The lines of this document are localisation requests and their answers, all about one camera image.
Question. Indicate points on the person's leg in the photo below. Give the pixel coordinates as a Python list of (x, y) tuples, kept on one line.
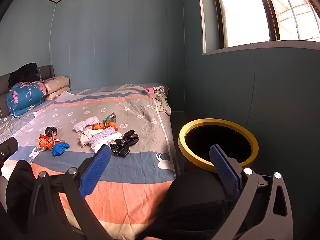
[(20, 192), (195, 205)]

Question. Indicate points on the small black plastic bag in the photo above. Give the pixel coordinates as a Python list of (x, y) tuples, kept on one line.
[(50, 131)]

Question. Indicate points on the person's right leg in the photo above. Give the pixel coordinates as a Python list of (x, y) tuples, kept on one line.
[(195, 205)]

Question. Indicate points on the black clothes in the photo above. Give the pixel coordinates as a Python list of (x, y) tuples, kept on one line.
[(25, 73)]

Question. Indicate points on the yellow rimmed trash bin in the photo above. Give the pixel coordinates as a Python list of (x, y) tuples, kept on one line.
[(185, 140)]

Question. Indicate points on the person's left leg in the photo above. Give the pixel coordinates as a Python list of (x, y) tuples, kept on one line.
[(20, 192)]

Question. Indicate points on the blue floral pillow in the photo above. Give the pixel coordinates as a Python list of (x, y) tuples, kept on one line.
[(25, 97)]

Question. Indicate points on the orange wrapper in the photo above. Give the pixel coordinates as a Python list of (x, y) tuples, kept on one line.
[(46, 142)]

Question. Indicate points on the blue cloth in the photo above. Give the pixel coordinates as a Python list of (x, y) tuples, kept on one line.
[(60, 148)]

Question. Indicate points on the grey printed bedsheet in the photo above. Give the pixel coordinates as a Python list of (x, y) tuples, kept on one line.
[(125, 180)]

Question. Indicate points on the dark grey bed frame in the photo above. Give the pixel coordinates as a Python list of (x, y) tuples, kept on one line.
[(180, 130)]

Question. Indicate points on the white tissue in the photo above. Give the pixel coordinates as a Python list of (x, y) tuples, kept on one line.
[(113, 138)]

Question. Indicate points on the floral under sheet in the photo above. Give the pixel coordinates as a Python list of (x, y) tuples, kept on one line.
[(162, 102)]

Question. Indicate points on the green snack wrapper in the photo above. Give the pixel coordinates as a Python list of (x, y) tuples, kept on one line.
[(111, 118)]

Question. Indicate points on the beige folded quilt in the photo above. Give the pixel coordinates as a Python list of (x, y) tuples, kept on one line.
[(57, 83)]

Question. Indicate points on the white foam fruit net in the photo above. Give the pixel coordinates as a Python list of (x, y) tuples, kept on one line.
[(82, 125)]

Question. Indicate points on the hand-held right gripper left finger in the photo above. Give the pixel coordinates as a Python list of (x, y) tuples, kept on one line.
[(96, 172)]

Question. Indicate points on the window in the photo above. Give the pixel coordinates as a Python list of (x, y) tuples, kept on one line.
[(240, 12)]

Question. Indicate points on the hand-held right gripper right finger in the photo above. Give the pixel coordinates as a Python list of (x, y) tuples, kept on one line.
[(223, 172)]

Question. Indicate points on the lilac foam fruit net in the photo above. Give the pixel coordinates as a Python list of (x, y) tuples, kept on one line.
[(102, 135)]

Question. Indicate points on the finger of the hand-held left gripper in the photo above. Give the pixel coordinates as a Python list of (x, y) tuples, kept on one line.
[(7, 147)]

